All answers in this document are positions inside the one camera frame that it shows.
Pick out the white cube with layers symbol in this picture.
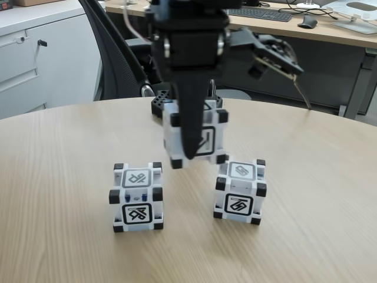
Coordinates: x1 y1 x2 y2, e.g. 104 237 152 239
161 98 230 170

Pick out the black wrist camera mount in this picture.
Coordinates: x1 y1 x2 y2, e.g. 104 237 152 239
229 27 305 82

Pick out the white cube with lightning symbol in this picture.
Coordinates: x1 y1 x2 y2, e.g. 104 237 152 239
213 159 268 226

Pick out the silver laptop stand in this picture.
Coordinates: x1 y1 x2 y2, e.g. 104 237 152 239
329 1 377 35

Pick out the brown cardboard box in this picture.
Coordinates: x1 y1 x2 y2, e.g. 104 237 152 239
13 0 61 7

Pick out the thin white cable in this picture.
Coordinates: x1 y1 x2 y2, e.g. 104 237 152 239
122 0 153 42

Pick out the dark grey keyboard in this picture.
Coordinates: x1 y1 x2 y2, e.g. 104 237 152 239
226 8 295 23

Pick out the black computer mouse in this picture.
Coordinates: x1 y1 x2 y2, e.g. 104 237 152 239
297 14 319 29

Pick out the wooden office desk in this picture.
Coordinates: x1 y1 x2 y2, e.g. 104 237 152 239
105 0 377 120

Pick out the thin tan camera cable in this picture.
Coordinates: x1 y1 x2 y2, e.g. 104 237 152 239
291 75 312 110

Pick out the white cube with KR symbol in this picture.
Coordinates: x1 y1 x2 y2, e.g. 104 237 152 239
108 162 164 234

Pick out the white drawer cabinet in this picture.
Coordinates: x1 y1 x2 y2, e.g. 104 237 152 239
0 0 104 120

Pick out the white lamp base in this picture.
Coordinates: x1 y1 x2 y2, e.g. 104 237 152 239
295 0 322 9

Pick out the black mesh office chair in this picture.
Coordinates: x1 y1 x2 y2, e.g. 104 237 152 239
78 0 177 101

